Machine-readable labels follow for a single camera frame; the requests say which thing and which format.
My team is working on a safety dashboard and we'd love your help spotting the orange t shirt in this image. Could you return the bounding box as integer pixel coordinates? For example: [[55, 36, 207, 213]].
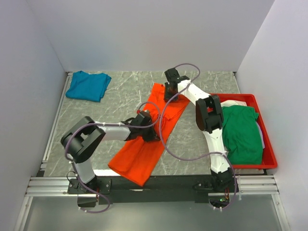
[[108, 95, 190, 186]]

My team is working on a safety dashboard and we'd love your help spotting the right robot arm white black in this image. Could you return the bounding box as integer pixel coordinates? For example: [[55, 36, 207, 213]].
[[163, 67, 234, 192]]

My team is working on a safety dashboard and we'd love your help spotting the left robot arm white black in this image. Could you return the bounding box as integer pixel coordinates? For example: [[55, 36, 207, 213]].
[[61, 110, 160, 193]]

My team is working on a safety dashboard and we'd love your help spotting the white t shirt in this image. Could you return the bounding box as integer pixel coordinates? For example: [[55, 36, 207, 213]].
[[220, 100, 247, 107]]

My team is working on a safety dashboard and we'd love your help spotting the folded blue t shirt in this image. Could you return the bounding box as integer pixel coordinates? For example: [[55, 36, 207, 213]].
[[65, 71, 112, 103]]

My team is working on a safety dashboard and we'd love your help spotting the black base beam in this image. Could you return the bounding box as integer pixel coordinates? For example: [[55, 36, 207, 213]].
[[67, 175, 231, 208]]

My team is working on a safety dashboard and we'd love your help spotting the green t shirt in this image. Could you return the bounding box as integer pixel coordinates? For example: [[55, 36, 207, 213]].
[[222, 105, 263, 165]]

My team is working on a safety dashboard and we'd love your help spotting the lavender t shirt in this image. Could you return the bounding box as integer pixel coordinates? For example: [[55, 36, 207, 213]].
[[256, 122, 265, 149]]

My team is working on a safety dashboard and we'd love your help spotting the red plastic bin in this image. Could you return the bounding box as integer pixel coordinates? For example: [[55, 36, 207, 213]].
[[208, 93, 278, 169]]

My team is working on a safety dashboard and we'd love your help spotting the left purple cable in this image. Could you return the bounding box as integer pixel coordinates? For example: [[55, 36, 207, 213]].
[[64, 102, 162, 214]]

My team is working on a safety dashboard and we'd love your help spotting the aluminium frame rail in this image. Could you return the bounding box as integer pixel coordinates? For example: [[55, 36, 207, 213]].
[[13, 71, 73, 231]]

